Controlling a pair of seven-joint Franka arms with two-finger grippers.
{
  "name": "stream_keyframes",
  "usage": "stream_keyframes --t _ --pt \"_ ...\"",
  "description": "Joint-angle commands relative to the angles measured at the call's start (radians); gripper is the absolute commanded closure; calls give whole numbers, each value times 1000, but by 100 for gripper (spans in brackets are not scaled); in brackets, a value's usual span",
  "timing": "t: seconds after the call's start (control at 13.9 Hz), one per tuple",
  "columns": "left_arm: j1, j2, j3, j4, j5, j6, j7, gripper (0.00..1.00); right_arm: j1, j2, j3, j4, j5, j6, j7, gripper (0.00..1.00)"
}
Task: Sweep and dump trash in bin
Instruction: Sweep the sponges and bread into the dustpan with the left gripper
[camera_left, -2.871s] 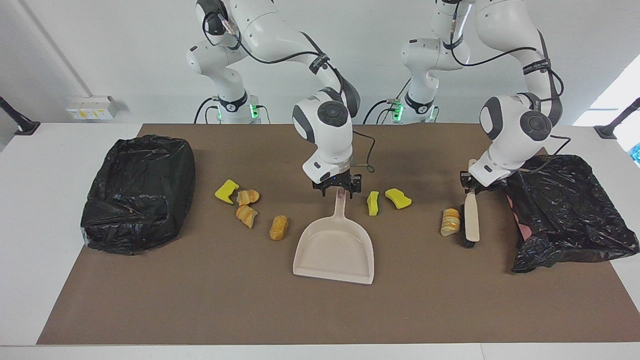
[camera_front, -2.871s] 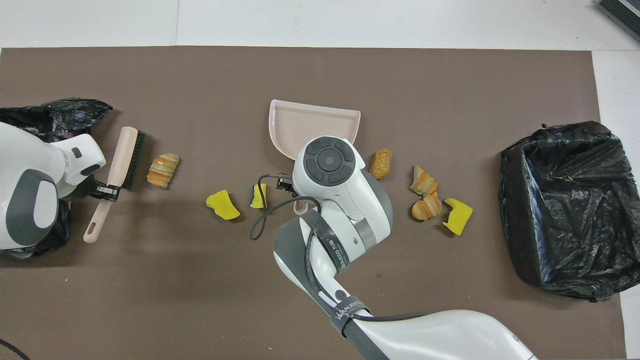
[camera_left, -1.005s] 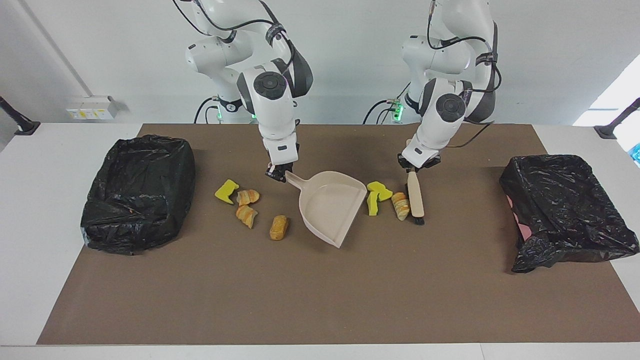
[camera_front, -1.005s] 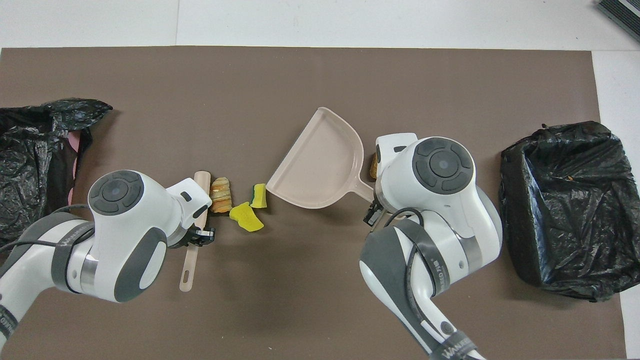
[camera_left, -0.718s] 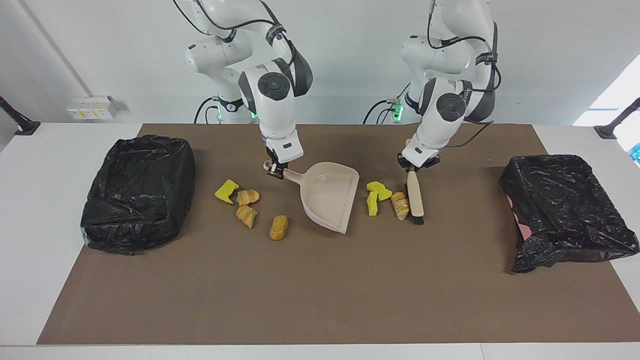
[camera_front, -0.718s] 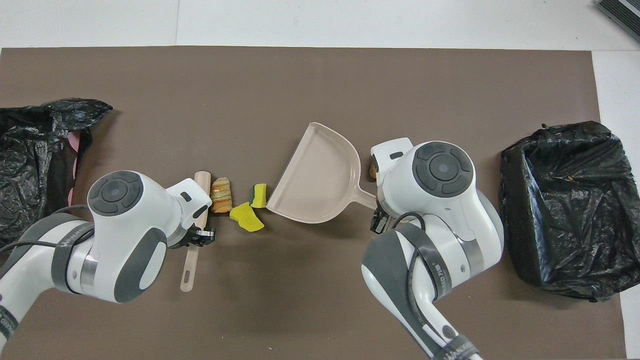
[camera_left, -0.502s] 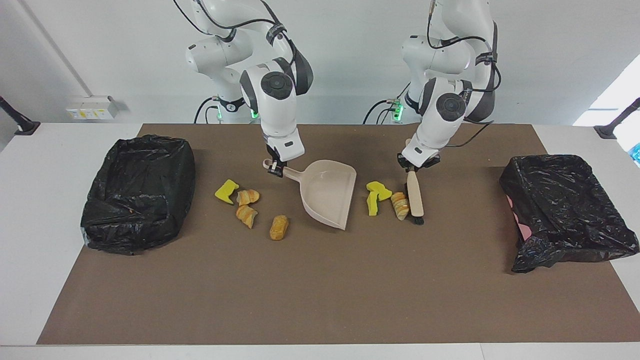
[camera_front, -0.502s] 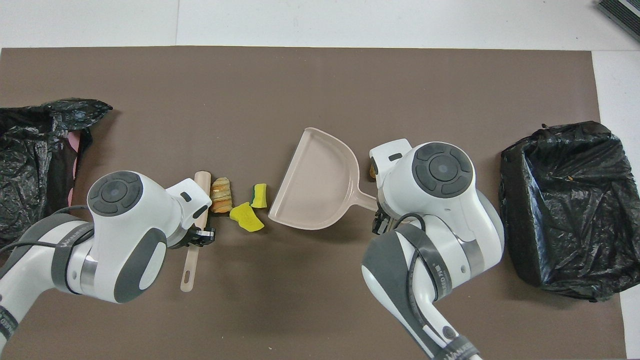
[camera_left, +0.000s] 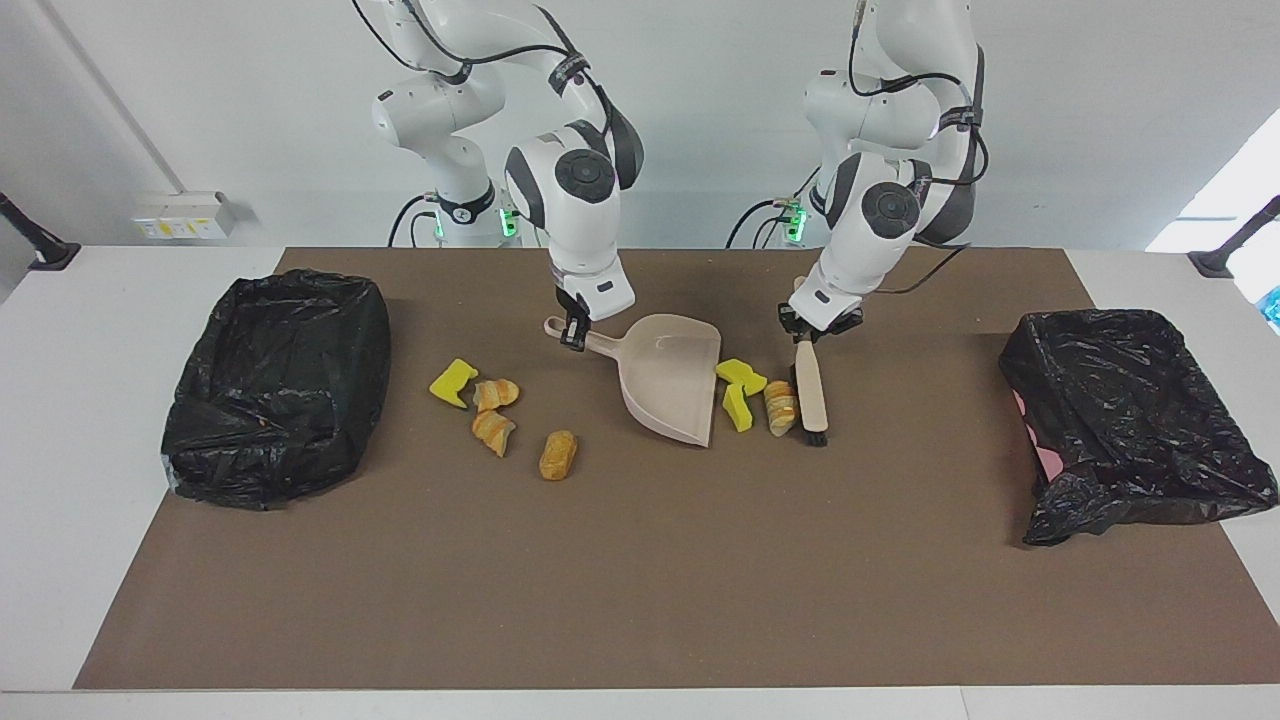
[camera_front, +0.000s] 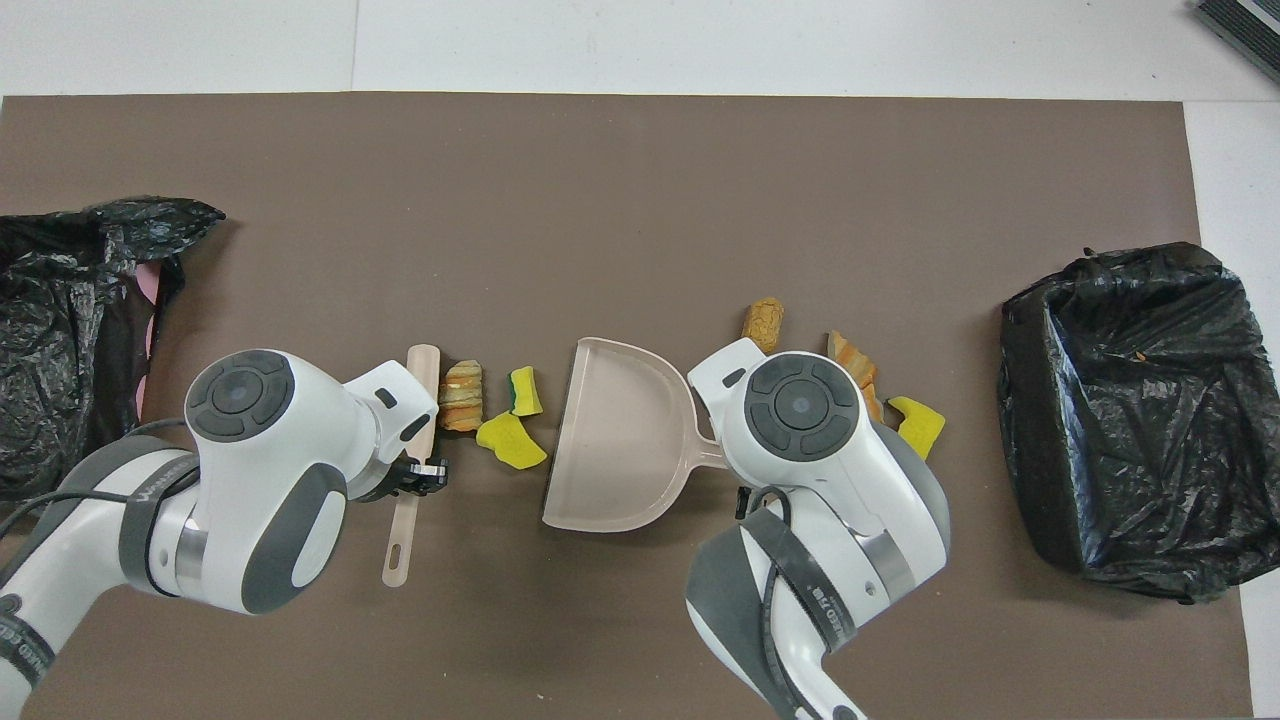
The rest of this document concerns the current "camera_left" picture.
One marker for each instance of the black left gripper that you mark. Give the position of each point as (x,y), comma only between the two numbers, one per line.
(815,322)

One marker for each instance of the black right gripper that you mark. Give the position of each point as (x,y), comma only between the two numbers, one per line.
(570,308)

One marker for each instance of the beige hand brush black bristles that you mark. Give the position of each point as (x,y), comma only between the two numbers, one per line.
(810,390)

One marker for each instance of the pale sliced bread loaf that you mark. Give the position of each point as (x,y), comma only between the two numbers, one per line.
(780,408)

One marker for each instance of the large yellow sponge piece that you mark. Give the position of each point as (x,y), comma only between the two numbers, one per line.
(740,373)

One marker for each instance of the small yellow sponge piece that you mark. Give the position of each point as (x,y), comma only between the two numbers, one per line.
(737,410)

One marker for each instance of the orange striped croissant piece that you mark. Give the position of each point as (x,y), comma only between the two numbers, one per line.
(495,393)
(493,432)

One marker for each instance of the beige plastic dustpan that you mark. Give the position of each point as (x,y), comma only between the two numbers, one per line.
(670,380)

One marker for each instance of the golden brown bread roll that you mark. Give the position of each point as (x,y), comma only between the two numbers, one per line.
(558,455)

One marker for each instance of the notched yellow sponge piece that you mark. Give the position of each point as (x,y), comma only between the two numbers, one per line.
(453,383)

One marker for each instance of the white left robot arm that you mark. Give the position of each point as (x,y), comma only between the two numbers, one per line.
(870,250)

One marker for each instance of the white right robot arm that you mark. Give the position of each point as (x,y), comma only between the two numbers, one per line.
(580,230)

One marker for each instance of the bin lined with black bag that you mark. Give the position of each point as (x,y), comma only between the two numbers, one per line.
(280,400)

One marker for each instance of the pink bin with black bag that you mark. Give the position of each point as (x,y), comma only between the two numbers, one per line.
(1130,420)

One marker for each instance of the brown table mat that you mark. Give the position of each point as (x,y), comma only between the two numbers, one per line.
(640,620)

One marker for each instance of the blue object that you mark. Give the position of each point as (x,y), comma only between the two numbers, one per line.
(1272,308)

